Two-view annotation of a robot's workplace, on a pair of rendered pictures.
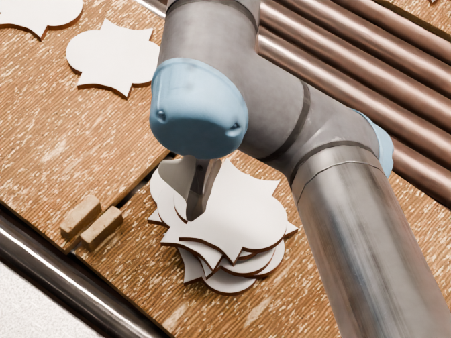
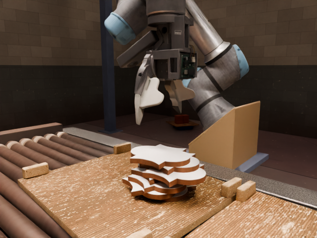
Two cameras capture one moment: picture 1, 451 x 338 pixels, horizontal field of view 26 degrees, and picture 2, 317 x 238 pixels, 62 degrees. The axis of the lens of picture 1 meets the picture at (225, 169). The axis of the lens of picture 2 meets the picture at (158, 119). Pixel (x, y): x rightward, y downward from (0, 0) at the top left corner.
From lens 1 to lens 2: 136 cm
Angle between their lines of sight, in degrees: 110
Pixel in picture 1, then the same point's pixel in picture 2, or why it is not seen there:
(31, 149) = (306, 228)
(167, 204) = (193, 160)
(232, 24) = not seen: outside the picture
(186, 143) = not seen: outside the picture
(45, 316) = not seen: hidden behind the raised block
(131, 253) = (212, 186)
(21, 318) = (260, 182)
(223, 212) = (162, 152)
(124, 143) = (235, 229)
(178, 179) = (185, 93)
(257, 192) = (143, 155)
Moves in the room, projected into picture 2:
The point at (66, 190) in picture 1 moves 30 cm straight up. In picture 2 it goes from (264, 208) to (278, 46)
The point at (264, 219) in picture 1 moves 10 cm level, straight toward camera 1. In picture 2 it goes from (142, 150) to (150, 138)
